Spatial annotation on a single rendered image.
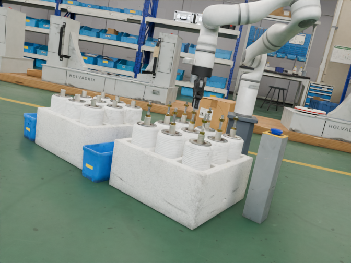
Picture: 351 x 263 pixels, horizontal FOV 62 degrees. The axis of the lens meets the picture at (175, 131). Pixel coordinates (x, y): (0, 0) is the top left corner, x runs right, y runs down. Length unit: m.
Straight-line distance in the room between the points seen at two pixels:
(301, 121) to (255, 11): 2.06
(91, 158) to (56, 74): 2.43
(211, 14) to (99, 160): 0.65
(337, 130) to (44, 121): 2.54
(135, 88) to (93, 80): 0.48
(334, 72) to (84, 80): 5.56
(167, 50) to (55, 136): 1.93
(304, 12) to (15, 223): 1.07
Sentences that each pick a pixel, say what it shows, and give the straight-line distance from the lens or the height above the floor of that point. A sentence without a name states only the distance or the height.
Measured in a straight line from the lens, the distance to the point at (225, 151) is 1.02.
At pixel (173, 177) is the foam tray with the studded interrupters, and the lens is 0.93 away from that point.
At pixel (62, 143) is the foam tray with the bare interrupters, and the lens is 1.36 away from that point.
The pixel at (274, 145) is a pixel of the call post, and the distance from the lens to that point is 1.01.
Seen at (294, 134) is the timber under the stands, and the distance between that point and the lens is 2.96.
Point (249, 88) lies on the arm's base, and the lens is 1.44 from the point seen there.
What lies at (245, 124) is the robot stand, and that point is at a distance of 1.44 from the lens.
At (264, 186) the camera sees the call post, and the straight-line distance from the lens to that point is 1.05.
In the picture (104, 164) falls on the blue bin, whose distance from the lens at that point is 1.14.
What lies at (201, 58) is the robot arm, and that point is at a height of 0.52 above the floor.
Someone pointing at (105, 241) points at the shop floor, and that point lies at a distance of 0.84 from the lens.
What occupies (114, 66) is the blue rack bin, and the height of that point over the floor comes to 0.31.
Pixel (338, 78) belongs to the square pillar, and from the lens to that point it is 7.40.
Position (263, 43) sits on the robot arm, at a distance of 1.30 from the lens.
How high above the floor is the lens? 0.47
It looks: 12 degrees down
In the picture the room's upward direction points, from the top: 10 degrees clockwise
